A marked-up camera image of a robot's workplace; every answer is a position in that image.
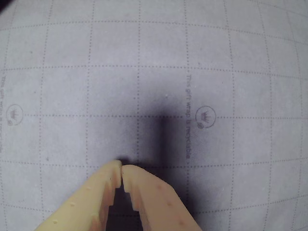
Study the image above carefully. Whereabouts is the gridded gift wrap paper sheet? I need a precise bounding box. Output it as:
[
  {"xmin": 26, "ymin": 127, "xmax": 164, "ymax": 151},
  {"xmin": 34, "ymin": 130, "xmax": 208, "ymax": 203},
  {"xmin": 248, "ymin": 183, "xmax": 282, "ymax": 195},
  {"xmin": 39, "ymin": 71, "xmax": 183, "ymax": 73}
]
[{"xmin": 0, "ymin": 0, "xmax": 308, "ymax": 231}]

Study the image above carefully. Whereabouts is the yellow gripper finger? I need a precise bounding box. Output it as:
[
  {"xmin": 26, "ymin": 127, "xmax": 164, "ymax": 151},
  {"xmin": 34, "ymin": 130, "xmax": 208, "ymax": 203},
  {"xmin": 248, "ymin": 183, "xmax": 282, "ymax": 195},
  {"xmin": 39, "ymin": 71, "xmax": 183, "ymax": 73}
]
[
  {"xmin": 121, "ymin": 164, "xmax": 203, "ymax": 231},
  {"xmin": 32, "ymin": 160, "xmax": 123, "ymax": 231}
]

